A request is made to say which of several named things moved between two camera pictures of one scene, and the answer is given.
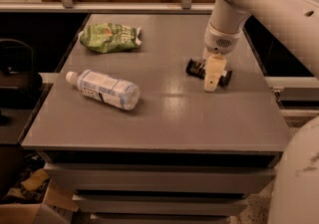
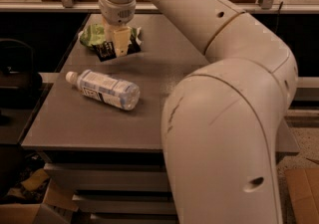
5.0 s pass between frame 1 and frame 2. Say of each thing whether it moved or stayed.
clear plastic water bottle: stayed
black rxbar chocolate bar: moved
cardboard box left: stayed
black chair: stayed
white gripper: moved
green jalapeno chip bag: stayed
